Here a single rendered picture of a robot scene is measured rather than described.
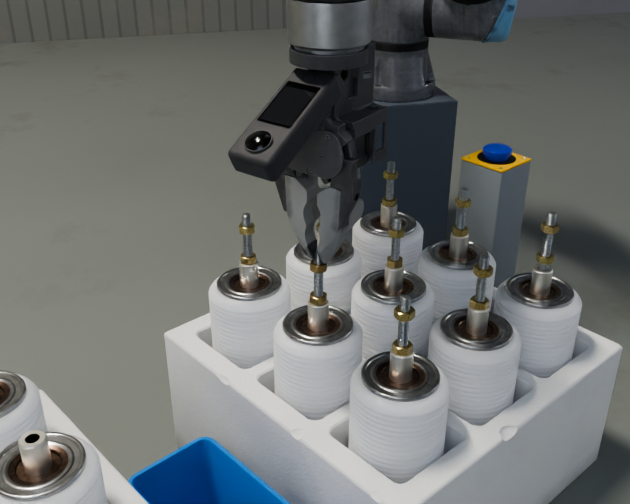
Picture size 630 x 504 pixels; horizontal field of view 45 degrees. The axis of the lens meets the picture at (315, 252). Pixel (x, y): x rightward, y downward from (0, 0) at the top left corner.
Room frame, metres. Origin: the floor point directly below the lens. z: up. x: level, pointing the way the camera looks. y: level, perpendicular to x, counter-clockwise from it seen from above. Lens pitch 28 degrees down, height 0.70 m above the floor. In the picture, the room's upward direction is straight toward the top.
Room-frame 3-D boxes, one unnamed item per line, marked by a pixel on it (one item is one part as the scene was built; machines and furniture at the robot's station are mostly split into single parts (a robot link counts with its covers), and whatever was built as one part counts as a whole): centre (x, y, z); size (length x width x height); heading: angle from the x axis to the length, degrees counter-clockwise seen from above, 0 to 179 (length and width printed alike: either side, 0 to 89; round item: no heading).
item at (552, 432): (0.75, -0.09, 0.09); 0.39 x 0.39 x 0.18; 42
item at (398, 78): (1.39, -0.15, 0.35); 0.15 x 0.15 x 0.10
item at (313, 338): (0.67, 0.00, 0.25); 0.08 x 0.08 x 0.01
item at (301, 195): (0.70, 0.00, 0.38); 0.06 x 0.03 x 0.09; 144
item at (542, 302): (0.74, -0.26, 0.25); 0.08 x 0.08 x 0.01
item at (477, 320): (0.66, -0.17, 0.26); 0.02 x 0.02 x 0.03
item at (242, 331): (0.76, 0.08, 0.16); 0.10 x 0.10 x 0.18
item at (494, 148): (1.00, -0.26, 0.32); 0.04 x 0.04 x 0.02
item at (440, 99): (1.39, -0.15, 0.15); 0.18 x 0.18 x 0.30; 14
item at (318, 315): (0.67, 0.00, 0.26); 0.02 x 0.02 x 0.03
